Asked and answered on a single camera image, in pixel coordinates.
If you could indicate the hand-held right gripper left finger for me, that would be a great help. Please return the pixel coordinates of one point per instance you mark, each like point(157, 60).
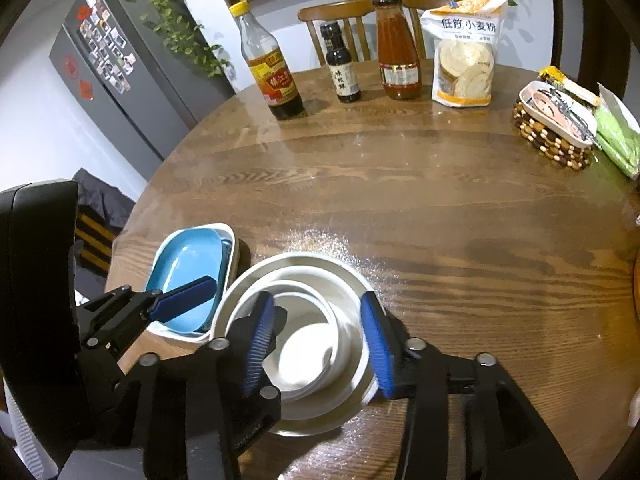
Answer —
point(257, 340)

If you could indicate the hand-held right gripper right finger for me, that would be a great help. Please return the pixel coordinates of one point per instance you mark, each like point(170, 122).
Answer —
point(377, 345)

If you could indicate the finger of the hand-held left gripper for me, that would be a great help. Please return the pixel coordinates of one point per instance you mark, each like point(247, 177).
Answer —
point(107, 357)
point(185, 300)

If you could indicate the medium white bowl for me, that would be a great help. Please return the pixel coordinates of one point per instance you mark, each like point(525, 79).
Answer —
point(350, 355)

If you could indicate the large square patterned plate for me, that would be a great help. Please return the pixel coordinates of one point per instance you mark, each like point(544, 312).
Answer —
point(172, 336)

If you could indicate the blue oval dish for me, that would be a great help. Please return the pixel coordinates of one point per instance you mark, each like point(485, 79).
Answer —
point(185, 260)

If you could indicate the white straight-sided cup bowl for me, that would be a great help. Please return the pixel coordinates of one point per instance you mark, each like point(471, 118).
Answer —
point(305, 340)

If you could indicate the large pale bowl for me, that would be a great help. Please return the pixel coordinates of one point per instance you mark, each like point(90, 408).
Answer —
point(315, 420)

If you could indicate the slatted wooden chair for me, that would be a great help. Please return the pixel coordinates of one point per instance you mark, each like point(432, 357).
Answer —
point(95, 240)

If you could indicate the dark jacket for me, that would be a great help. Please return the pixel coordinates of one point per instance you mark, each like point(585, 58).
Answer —
point(100, 195)

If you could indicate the red paper decoration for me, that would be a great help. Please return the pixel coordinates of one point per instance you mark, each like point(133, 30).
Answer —
point(71, 66)
point(88, 89)

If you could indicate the grey refrigerator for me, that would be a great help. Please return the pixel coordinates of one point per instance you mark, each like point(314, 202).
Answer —
point(150, 85)

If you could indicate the vinegar bottle with yellow cap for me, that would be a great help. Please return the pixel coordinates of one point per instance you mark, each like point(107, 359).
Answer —
point(275, 85)

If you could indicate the group of fridge photo magnets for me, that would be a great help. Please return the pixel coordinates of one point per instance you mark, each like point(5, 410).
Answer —
point(105, 45)

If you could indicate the wooden bead trivet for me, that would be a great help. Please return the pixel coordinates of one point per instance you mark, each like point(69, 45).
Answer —
point(540, 140)

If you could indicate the small dark sauce bottle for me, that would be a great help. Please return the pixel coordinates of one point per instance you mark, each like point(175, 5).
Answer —
point(342, 75)

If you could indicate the flour bag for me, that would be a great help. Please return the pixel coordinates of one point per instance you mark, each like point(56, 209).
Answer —
point(465, 75)

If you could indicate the white oblong tray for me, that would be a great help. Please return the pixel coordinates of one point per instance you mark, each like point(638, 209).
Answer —
point(530, 105)

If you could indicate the hanging ivy plant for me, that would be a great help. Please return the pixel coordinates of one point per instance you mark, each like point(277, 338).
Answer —
point(165, 15)

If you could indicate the pink utensil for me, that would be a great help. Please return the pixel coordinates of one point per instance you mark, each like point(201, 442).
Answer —
point(550, 105)

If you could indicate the red sauce bottle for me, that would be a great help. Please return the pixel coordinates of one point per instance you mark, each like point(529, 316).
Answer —
point(397, 50)

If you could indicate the metal utensil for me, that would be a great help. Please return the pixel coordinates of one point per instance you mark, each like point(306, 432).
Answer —
point(575, 116)

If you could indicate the green plastic bag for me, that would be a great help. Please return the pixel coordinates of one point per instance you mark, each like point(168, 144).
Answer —
point(617, 135)

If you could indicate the yellow snack packet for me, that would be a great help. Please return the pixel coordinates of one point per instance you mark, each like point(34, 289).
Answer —
point(550, 75)

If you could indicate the wooden dining chair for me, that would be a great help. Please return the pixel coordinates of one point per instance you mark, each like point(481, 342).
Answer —
point(340, 10)
point(415, 2)

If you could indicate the dark wooden door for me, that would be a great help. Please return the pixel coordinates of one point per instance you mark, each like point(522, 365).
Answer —
point(600, 35)

